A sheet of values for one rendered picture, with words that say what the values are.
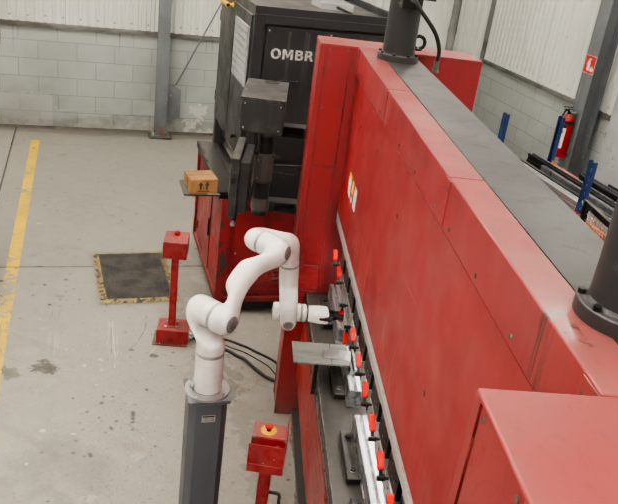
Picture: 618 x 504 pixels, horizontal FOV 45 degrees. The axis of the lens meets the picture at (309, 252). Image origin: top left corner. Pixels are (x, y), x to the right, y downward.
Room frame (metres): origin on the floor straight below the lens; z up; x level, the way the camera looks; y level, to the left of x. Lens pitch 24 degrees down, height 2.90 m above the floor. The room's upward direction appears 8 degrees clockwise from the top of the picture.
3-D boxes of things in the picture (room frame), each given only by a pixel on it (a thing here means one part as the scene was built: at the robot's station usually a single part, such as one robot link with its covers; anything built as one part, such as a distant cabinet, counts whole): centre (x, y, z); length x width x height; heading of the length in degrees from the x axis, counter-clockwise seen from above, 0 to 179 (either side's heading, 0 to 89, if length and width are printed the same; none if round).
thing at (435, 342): (2.46, -0.34, 1.74); 3.00 x 0.08 x 0.80; 7
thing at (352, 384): (3.05, -0.27, 0.92); 0.39 x 0.06 x 0.10; 7
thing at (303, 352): (3.09, -0.12, 1.00); 0.26 x 0.18 x 0.01; 97
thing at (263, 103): (4.29, 0.37, 1.53); 0.51 x 0.25 x 0.85; 3
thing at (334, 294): (3.65, -0.20, 0.92); 0.50 x 0.06 x 0.10; 7
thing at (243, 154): (4.24, 0.45, 1.42); 0.45 x 0.12 x 0.36; 3
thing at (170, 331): (4.63, 0.90, 0.41); 0.25 x 0.20 x 0.83; 97
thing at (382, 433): (2.14, -0.38, 1.26); 0.15 x 0.09 x 0.17; 7
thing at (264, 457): (2.69, 0.06, 0.75); 0.20 x 0.16 x 0.18; 178
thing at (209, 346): (2.69, 0.38, 1.30); 0.19 x 0.12 x 0.24; 57
